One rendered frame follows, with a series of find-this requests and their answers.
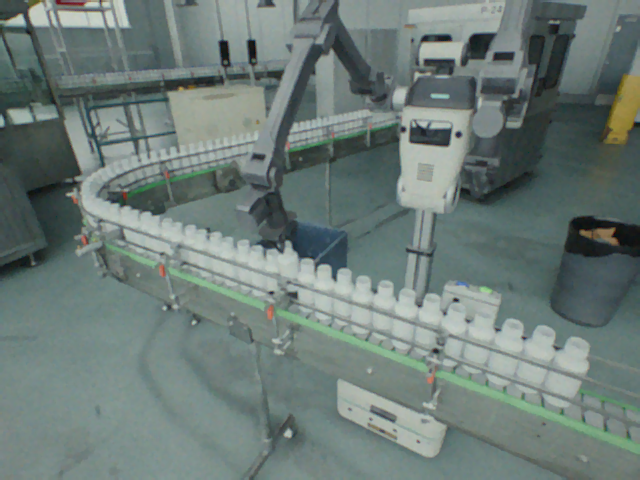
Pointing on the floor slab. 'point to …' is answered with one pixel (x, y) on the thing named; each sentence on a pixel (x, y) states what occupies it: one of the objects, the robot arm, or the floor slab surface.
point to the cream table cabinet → (217, 113)
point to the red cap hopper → (90, 64)
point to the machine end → (438, 24)
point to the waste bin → (595, 271)
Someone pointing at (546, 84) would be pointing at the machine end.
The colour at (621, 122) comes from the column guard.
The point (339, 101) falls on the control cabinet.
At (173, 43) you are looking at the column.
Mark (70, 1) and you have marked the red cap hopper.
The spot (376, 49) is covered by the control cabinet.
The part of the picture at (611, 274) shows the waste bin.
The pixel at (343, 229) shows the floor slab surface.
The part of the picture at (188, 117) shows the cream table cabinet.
